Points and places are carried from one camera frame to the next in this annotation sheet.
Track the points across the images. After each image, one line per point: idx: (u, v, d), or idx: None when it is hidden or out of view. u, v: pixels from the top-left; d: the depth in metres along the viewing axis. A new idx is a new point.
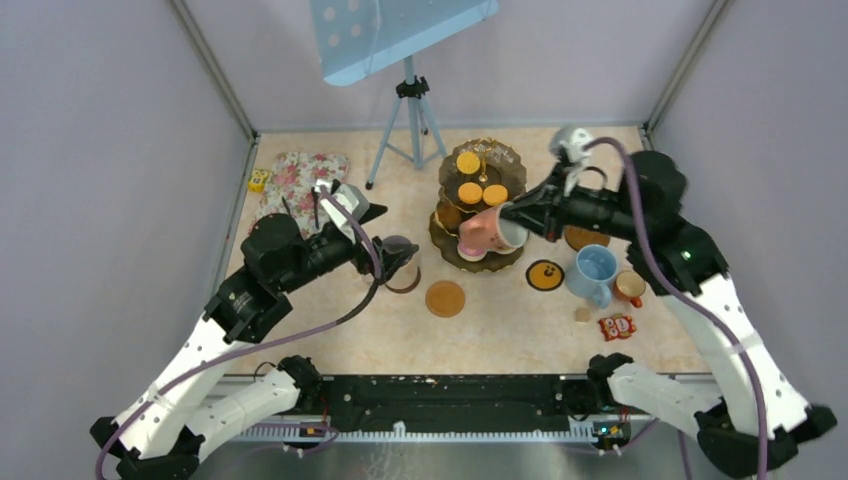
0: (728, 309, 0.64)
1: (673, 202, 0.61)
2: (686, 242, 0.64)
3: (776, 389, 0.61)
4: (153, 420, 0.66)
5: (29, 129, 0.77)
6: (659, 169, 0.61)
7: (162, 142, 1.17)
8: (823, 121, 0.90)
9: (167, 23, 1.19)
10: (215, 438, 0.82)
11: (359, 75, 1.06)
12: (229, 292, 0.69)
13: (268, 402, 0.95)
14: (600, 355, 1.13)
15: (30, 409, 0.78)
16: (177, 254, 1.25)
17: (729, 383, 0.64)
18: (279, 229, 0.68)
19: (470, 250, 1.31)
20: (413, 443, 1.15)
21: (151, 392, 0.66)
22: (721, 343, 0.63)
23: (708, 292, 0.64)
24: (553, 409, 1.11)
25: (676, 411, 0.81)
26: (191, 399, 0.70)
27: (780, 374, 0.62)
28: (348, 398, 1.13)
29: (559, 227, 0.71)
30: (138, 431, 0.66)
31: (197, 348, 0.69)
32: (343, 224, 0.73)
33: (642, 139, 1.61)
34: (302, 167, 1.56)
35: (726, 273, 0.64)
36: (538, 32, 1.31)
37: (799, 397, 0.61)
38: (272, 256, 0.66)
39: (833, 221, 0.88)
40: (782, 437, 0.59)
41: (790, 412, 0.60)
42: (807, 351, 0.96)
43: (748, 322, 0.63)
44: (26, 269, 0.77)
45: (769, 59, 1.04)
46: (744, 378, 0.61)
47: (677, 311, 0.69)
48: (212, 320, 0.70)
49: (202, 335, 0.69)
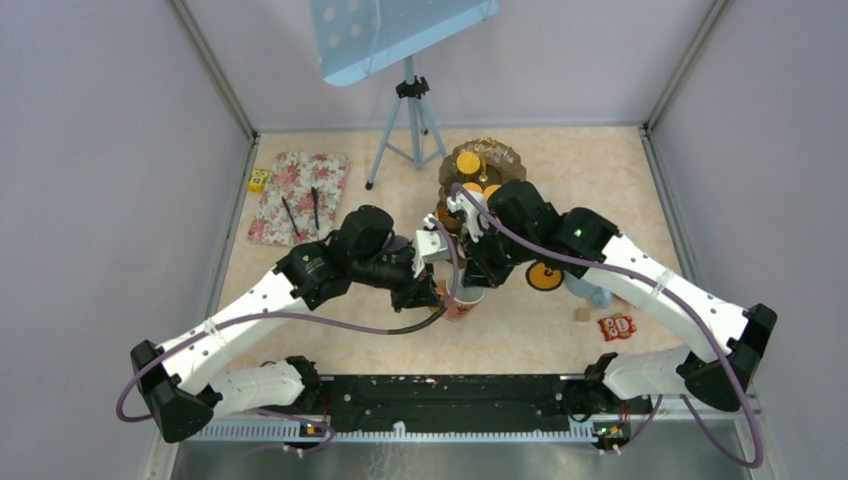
0: (636, 260, 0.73)
1: (531, 204, 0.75)
2: (575, 223, 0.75)
3: (710, 308, 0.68)
4: (202, 353, 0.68)
5: (28, 128, 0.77)
6: (510, 190, 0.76)
7: (163, 143, 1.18)
8: (823, 123, 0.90)
9: (167, 24, 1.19)
10: (232, 402, 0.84)
11: (359, 75, 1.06)
12: (303, 255, 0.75)
13: (277, 388, 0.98)
14: (589, 367, 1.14)
15: (32, 412, 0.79)
16: (177, 253, 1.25)
17: (674, 320, 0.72)
18: (382, 216, 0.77)
19: None
20: (413, 443, 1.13)
21: (210, 325, 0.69)
22: (646, 289, 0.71)
23: (613, 252, 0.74)
24: (552, 409, 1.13)
25: (664, 375, 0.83)
26: (236, 345, 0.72)
27: (708, 294, 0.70)
28: (348, 398, 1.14)
29: (499, 276, 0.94)
30: (184, 359, 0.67)
31: (262, 295, 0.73)
32: (425, 255, 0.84)
33: (642, 139, 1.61)
34: (302, 167, 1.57)
35: (616, 233, 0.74)
36: (539, 31, 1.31)
37: (734, 306, 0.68)
38: (367, 233, 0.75)
39: (833, 219, 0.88)
40: (738, 348, 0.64)
41: (732, 320, 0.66)
42: (808, 351, 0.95)
43: (657, 266, 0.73)
44: (25, 266, 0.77)
45: (768, 57, 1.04)
46: (679, 311, 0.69)
47: (601, 282, 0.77)
48: (282, 274, 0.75)
49: (270, 285, 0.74)
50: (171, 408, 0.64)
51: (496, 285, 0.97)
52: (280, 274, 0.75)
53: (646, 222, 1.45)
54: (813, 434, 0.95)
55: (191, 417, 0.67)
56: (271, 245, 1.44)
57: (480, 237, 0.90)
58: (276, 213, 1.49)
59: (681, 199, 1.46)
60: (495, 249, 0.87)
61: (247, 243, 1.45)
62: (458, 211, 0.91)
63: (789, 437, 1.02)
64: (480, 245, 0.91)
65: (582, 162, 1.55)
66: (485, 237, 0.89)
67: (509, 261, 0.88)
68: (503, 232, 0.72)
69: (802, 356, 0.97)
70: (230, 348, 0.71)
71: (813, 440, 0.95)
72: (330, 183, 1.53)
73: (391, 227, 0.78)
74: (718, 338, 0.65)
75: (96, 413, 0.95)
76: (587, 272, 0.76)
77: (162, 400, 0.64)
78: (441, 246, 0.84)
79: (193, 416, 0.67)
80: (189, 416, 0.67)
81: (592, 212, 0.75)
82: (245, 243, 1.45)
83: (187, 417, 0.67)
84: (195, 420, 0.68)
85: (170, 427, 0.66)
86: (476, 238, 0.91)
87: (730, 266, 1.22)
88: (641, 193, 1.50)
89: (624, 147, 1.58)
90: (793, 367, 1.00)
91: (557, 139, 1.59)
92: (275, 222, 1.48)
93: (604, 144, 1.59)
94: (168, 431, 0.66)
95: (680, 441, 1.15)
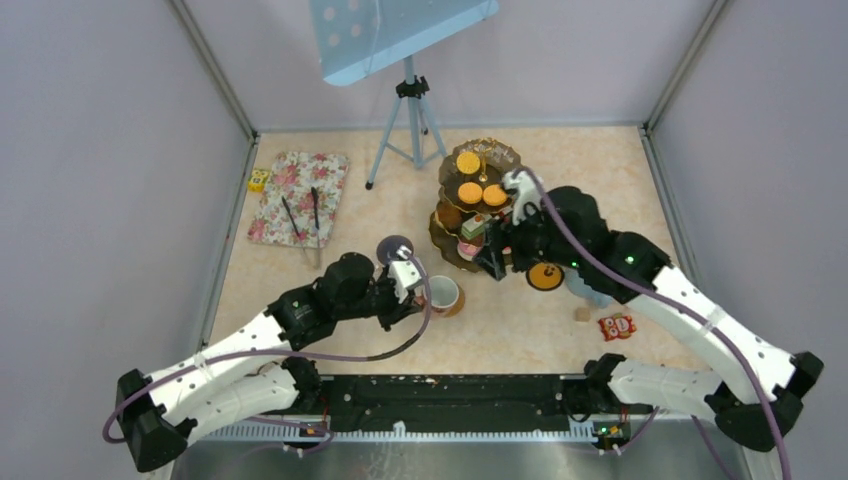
0: (686, 294, 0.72)
1: (589, 220, 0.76)
2: (625, 250, 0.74)
3: (758, 352, 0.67)
4: (189, 385, 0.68)
5: (28, 126, 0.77)
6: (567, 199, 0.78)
7: (163, 143, 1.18)
8: (823, 124, 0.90)
9: (167, 23, 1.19)
10: (209, 424, 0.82)
11: (359, 75, 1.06)
12: (292, 301, 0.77)
13: (265, 399, 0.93)
14: (595, 359, 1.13)
15: (32, 413, 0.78)
16: (177, 252, 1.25)
17: (716, 359, 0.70)
18: (361, 263, 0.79)
19: (470, 250, 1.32)
20: (413, 443, 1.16)
21: (199, 359, 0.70)
22: (694, 326, 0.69)
23: (663, 285, 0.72)
24: (553, 409, 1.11)
25: (688, 400, 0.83)
26: (223, 379, 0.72)
27: (756, 337, 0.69)
28: (348, 398, 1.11)
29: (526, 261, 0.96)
30: (170, 391, 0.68)
31: (251, 335, 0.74)
32: (410, 283, 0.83)
33: (642, 139, 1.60)
34: (302, 166, 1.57)
35: (669, 264, 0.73)
36: (539, 31, 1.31)
37: (781, 352, 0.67)
38: (347, 283, 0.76)
39: (833, 218, 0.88)
40: (783, 395, 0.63)
41: (779, 368, 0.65)
42: (805, 352, 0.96)
43: (708, 303, 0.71)
44: (25, 266, 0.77)
45: (769, 57, 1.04)
46: (726, 351, 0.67)
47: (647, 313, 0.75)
48: (272, 316, 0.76)
49: (260, 326, 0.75)
50: (150, 440, 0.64)
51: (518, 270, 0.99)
52: (271, 316, 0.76)
53: (646, 222, 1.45)
54: (812, 434, 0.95)
55: (166, 449, 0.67)
56: (271, 245, 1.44)
57: (520, 221, 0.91)
58: (276, 213, 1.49)
59: (681, 199, 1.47)
60: (532, 238, 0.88)
61: (247, 243, 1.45)
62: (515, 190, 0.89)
63: (787, 437, 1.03)
64: (519, 228, 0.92)
65: (582, 162, 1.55)
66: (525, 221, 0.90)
67: (540, 254, 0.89)
68: (570, 240, 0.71)
69: (799, 356, 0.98)
70: (217, 382, 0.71)
71: (813, 440, 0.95)
72: (330, 183, 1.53)
73: (372, 274, 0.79)
74: (764, 383, 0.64)
75: (97, 412, 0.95)
76: (633, 299, 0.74)
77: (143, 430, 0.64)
78: (418, 275, 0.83)
79: (167, 447, 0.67)
80: (163, 448, 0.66)
81: (645, 239, 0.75)
82: (245, 243, 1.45)
83: (162, 449, 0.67)
84: (169, 450, 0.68)
85: (142, 456, 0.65)
86: (517, 221, 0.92)
87: (730, 267, 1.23)
88: (641, 193, 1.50)
89: (624, 146, 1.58)
90: None
91: (557, 138, 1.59)
92: (275, 222, 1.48)
93: (604, 143, 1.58)
94: (140, 460, 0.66)
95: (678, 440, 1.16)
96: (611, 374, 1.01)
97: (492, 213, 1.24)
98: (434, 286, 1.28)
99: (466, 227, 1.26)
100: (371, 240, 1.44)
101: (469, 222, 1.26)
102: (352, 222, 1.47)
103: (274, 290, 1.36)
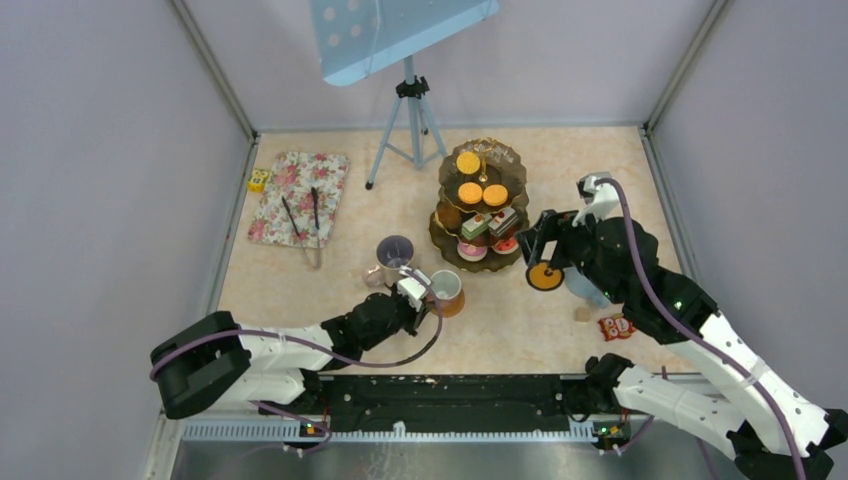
0: (731, 345, 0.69)
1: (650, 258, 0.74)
2: (673, 294, 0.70)
3: (795, 408, 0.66)
4: (269, 347, 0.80)
5: (26, 127, 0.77)
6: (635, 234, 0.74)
7: (163, 143, 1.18)
8: (823, 123, 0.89)
9: (167, 24, 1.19)
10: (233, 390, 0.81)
11: (359, 75, 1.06)
12: (339, 328, 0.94)
13: (279, 385, 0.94)
14: (594, 357, 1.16)
15: (31, 413, 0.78)
16: (176, 251, 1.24)
17: (751, 407, 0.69)
18: (383, 305, 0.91)
19: (470, 250, 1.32)
20: (413, 443, 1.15)
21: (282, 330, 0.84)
22: (736, 377, 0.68)
23: (710, 331, 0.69)
24: (552, 409, 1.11)
25: (704, 428, 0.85)
26: (279, 358, 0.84)
27: (794, 391, 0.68)
28: (348, 398, 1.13)
29: (563, 262, 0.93)
30: (254, 343, 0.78)
31: (312, 336, 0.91)
32: (420, 296, 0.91)
33: (642, 139, 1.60)
34: (302, 167, 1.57)
35: (716, 312, 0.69)
36: (539, 30, 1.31)
37: (816, 407, 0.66)
38: (367, 325, 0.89)
39: (831, 218, 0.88)
40: (816, 453, 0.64)
41: (816, 427, 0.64)
42: (803, 353, 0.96)
43: (751, 354, 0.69)
44: (24, 265, 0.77)
45: (769, 57, 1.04)
46: (764, 404, 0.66)
47: (688, 355, 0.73)
48: (323, 332, 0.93)
49: (317, 332, 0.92)
50: (214, 381, 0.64)
51: (553, 267, 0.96)
52: (324, 330, 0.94)
53: (646, 222, 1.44)
54: None
55: (200, 400, 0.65)
56: (271, 245, 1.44)
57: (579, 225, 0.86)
58: (276, 213, 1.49)
59: (681, 199, 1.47)
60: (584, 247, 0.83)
61: (247, 243, 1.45)
62: (587, 194, 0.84)
63: None
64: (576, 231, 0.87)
65: (581, 162, 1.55)
66: (585, 226, 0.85)
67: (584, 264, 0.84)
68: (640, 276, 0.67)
69: (798, 356, 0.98)
70: (277, 357, 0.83)
71: None
72: (330, 182, 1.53)
73: (392, 314, 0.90)
74: (799, 441, 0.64)
75: (95, 413, 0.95)
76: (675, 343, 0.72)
77: (221, 366, 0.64)
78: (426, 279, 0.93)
79: (204, 398, 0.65)
80: (201, 399, 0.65)
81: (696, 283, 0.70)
82: (245, 243, 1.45)
83: (199, 399, 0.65)
84: (203, 402, 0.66)
85: (182, 397, 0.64)
86: (576, 223, 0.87)
87: (729, 267, 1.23)
88: (641, 193, 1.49)
89: (624, 147, 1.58)
90: (791, 368, 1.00)
91: (557, 139, 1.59)
92: (275, 222, 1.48)
93: (604, 143, 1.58)
94: (175, 400, 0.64)
95: (678, 442, 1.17)
96: (617, 380, 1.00)
97: (493, 213, 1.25)
98: (440, 280, 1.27)
99: (466, 227, 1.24)
100: (370, 239, 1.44)
101: (469, 222, 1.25)
102: (352, 222, 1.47)
103: (274, 290, 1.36)
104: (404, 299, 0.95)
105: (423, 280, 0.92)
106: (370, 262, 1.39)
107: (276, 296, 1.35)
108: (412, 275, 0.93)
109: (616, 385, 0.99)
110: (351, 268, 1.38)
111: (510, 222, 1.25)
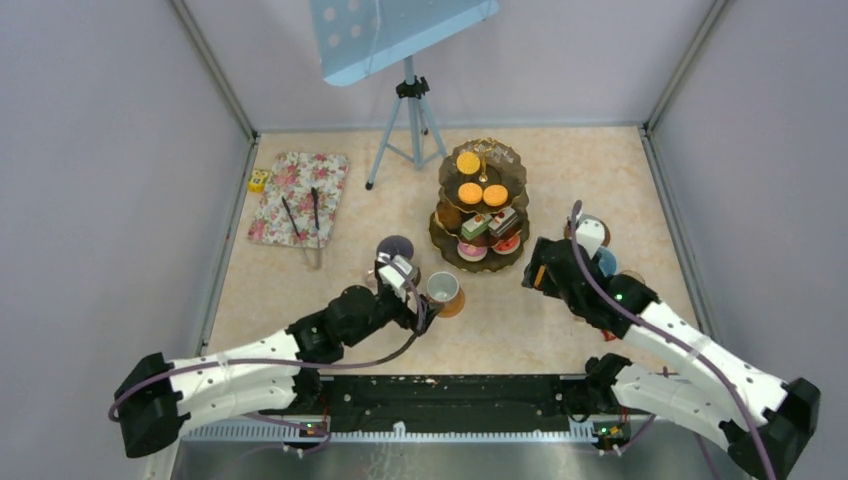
0: (673, 326, 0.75)
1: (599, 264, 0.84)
2: (615, 288, 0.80)
3: (747, 378, 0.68)
4: (207, 380, 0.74)
5: (27, 127, 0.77)
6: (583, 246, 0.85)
7: (163, 143, 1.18)
8: (822, 123, 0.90)
9: (167, 24, 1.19)
10: (202, 418, 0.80)
11: (359, 75, 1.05)
12: (311, 328, 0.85)
13: (263, 397, 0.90)
14: (595, 356, 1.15)
15: (30, 413, 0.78)
16: (176, 251, 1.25)
17: (711, 387, 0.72)
18: (361, 299, 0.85)
19: (470, 250, 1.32)
20: (413, 443, 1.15)
21: (222, 358, 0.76)
22: (681, 353, 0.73)
23: (652, 313, 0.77)
24: (552, 409, 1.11)
25: (700, 420, 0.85)
26: (233, 384, 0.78)
27: (746, 365, 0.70)
28: (348, 398, 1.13)
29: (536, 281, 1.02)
30: (189, 382, 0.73)
31: (272, 348, 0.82)
32: (400, 285, 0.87)
33: (642, 139, 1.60)
34: (302, 167, 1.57)
35: (655, 298, 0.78)
36: (539, 30, 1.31)
37: (771, 378, 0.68)
38: (345, 321, 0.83)
39: (830, 217, 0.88)
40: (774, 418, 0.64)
41: (770, 393, 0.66)
42: (802, 353, 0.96)
43: (695, 333, 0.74)
44: (25, 265, 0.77)
45: (768, 56, 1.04)
46: (713, 376, 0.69)
47: (645, 347, 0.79)
48: (290, 336, 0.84)
49: (279, 340, 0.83)
50: (158, 422, 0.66)
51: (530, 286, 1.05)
52: (291, 337, 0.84)
53: (646, 222, 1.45)
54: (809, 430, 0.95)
55: (158, 436, 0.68)
56: (271, 246, 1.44)
57: None
58: (276, 213, 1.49)
59: (681, 199, 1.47)
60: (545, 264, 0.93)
61: (247, 243, 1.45)
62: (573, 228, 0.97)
63: None
64: None
65: (581, 162, 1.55)
66: None
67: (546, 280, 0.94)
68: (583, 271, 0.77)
69: (796, 357, 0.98)
70: (228, 384, 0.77)
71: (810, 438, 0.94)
72: (330, 183, 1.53)
73: (369, 310, 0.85)
74: (753, 407, 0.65)
75: (95, 413, 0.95)
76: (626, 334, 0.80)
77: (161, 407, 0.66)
78: (405, 267, 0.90)
79: (162, 434, 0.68)
80: (157, 435, 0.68)
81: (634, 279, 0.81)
82: (245, 243, 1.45)
83: (156, 436, 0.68)
84: (162, 437, 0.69)
85: (136, 440, 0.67)
86: None
87: (729, 267, 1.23)
88: (641, 193, 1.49)
89: (624, 147, 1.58)
90: (790, 368, 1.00)
91: (557, 139, 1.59)
92: (275, 222, 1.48)
93: (604, 143, 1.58)
94: (130, 446, 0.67)
95: (678, 442, 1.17)
96: (615, 378, 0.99)
97: (493, 214, 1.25)
98: (438, 282, 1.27)
99: (466, 227, 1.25)
100: (370, 240, 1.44)
101: (469, 222, 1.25)
102: (352, 222, 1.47)
103: (274, 290, 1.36)
104: (385, 289, 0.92)
105: (402, 269, 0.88)
106: (370, 262, 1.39)
107: (277, 296, 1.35)
108: (391, 263, 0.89)
109: (615, 382, 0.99)
110: (351, 268, 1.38)
111: (510, 222, 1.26)
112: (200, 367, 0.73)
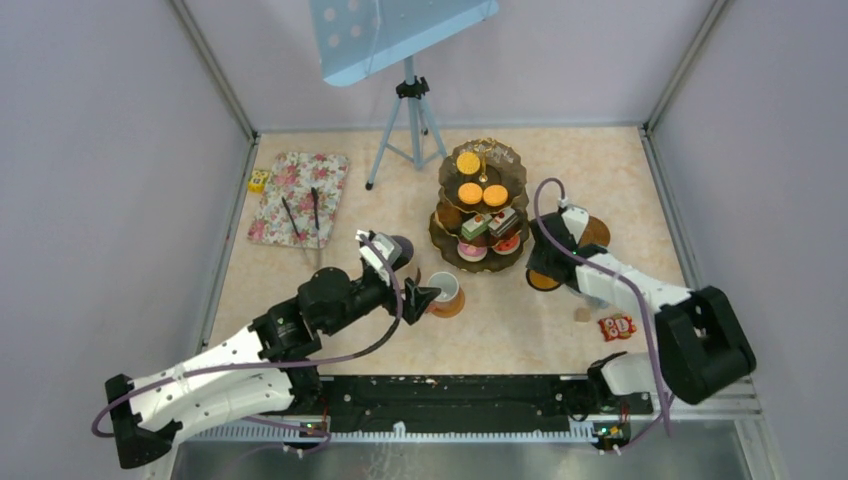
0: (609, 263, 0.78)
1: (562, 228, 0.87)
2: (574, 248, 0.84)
3: (658, 287, 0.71)
4: (166, 396, 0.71)
5: (29, 127, 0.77)
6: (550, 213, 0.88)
7: (163, 143, 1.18)
8: (820, 122, 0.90)
9: (167, 25, 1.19)
10: (195, 427, 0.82)
11: (359, 76, 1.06)
12: (278, 318, 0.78)
13: (258, 402, 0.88)
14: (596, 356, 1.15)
15: (31, 412, 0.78)
16: (176, 251, 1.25)
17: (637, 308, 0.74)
18: (332, 281, 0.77)
19: (470, 250, 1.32)
20: (413, 443, 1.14)
21: (177, 371, 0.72)
22: (607, 280, 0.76)
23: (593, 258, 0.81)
24: (552, 409, 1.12)
25: None
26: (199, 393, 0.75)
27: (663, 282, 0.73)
28: (349, 398, 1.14)
29: None
30: (148, 401, 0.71)
31: (232, 351, 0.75)
32: (381, 266, 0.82)
33: (642, 139, 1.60)
34: (302, 167, 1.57)
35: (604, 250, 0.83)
36: (539, 30, 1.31)
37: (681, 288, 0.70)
38: (317, 306, 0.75)
39: (829, 217, 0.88)
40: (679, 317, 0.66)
41: (676, 296, 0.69)
42: (801, 352, 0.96)
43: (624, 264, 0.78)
44: (27, 265, 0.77)
45: (767, 57, 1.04)
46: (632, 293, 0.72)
47: (592, 293, 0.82)
48: (255, 332, 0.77)
49: (241, 341, 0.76)
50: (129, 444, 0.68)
51: None
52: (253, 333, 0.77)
53: (646, 222, 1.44)
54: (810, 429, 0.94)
55: (147, 450, 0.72)
56: (271, 245, 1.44)
57: None
58: (276, 213, 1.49)
59: (681, 199, 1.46)
60: None
61: (247, 243, 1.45)
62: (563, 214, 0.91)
63: (786, 436, 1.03)
64: None
65: (581, 162, 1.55)
66: None
67: None
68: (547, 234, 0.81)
69: (796, 356, 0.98)
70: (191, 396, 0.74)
71: (810, 437, 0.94)
72: (330, 183, 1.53)
73: (345, 293, 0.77)
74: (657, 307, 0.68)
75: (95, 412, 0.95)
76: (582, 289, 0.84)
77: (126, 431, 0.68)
78: (386, 248, 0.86)
79: (149, 448, 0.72)
80: (142, 449, 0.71)
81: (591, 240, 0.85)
82: (245, 243, 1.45)
83: (142, 451, 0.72)
84: (152, 449, 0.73)
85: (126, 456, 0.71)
86: None
87: (729, 267, 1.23)
88: (642, 193, 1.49)
89: (624, 147, 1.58)
90: (789, 367, 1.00)
91: (557, 139, 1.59)
92: (275, 222, 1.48)
93: (604, 143, 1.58)
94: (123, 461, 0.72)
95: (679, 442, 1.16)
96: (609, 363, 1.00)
97: (492, 214, 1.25)
98: (439, 281, 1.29)
99: (466, 227, 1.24)
100: None
101: (468, 222, 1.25)
102: (352, 222, 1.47)
103: (274, 290, 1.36)
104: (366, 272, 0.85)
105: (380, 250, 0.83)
106: None
107: (277, 296, 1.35)
108: (368, 244, 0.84)
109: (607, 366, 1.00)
110: (351, 269, 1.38)
111: (510, 222, 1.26)
112: (156, 384, 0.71)
